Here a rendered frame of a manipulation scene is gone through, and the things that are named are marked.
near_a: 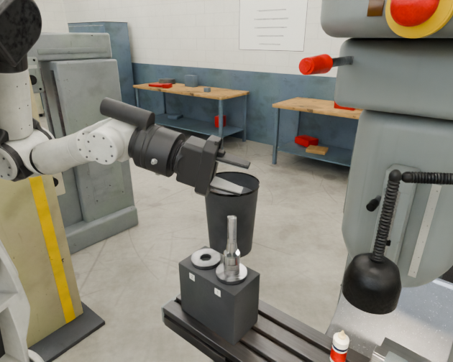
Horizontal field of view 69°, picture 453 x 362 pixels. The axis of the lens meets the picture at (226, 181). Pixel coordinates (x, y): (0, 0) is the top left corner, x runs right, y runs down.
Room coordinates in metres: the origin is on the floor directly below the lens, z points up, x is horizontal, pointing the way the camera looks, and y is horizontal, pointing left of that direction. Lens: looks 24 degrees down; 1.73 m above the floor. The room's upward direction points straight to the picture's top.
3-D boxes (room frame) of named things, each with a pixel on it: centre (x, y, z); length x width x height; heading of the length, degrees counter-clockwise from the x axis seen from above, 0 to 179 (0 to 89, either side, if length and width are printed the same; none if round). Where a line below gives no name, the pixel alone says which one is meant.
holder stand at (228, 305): (0.80, 0.02, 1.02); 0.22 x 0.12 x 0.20; 50
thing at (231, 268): (0.77, -0.01, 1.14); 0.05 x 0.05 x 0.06
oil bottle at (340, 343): (0.64, -0.30, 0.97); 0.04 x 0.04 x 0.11
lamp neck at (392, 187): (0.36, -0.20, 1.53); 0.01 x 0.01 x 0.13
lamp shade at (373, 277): (0.36, -0.20, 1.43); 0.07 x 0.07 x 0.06
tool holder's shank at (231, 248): (0.77, -0.01, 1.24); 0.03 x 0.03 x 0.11
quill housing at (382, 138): (0.55, -0.34, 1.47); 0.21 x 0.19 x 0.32; 52
